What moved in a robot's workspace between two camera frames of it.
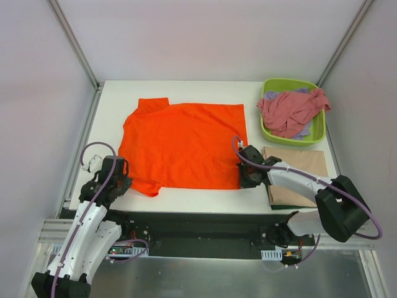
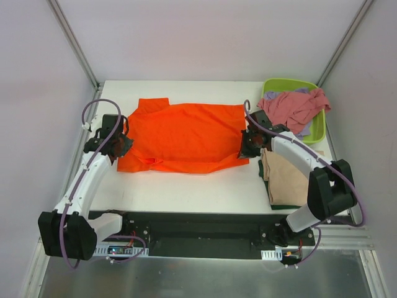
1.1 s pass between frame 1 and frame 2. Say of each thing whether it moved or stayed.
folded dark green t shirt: stayed
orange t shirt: moved
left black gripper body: moved
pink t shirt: stayed
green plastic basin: stayed
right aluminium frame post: stayed
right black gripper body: moved
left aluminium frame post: stayed
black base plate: stayed
